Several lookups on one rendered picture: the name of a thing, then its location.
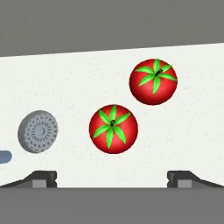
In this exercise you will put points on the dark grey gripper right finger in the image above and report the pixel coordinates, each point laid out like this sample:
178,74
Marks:
180,177

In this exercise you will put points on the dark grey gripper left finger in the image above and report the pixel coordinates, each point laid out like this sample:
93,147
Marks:
43,177

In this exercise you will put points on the white sink basin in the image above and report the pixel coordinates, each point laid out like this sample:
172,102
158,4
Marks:
73,87

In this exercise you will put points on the red tomato with green stem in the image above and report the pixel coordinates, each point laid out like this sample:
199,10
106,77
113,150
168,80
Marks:
113,129
153,81

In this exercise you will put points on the grey round sink drain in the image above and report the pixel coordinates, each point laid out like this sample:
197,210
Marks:
38,131

